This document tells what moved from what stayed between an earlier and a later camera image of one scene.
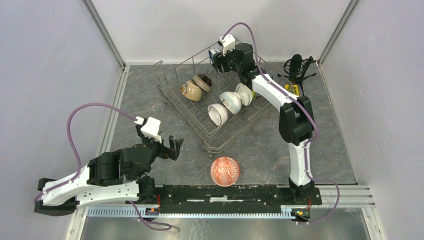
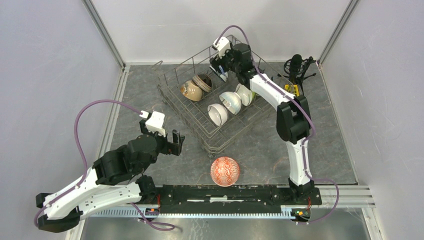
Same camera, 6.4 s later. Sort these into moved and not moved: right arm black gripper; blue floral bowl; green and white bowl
Moved: blue floral bowl
Not moved: right arm black gripper; green and white bowl
